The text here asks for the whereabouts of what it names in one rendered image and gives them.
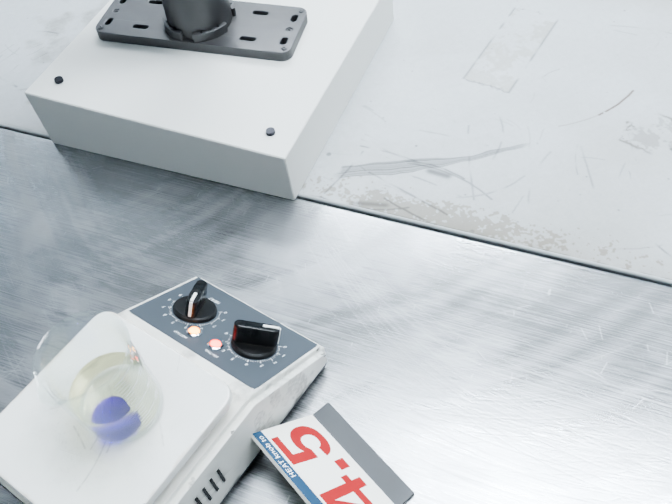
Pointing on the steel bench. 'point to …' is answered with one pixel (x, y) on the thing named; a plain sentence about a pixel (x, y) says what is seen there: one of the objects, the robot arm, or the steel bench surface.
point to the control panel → (161, 318)
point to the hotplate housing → (206, 482)
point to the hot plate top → (20, 419)
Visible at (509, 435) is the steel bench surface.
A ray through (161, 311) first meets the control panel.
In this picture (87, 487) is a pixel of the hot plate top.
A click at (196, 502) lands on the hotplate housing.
